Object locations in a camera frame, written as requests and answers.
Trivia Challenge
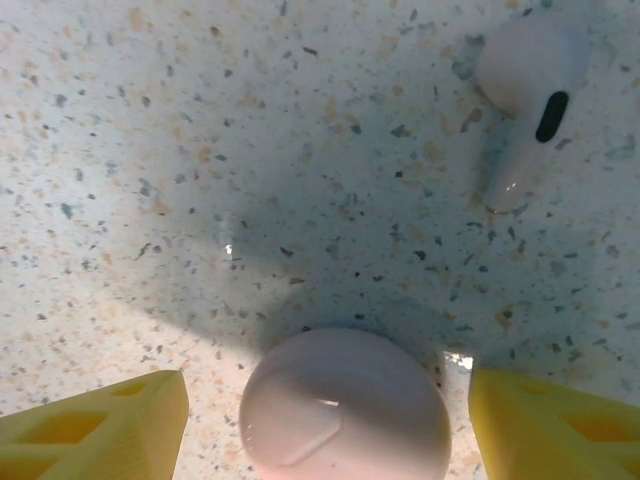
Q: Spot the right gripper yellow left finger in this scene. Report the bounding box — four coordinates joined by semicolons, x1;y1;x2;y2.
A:
0;369;191;480

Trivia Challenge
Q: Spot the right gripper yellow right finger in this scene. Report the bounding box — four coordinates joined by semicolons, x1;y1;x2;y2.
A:
471;368;640;480

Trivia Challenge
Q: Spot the pink earbud charging case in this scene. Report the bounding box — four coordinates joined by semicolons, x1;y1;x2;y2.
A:
238;327;452;474

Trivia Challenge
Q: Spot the white wireless earbud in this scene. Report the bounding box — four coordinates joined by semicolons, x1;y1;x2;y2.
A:
474;9;591;214

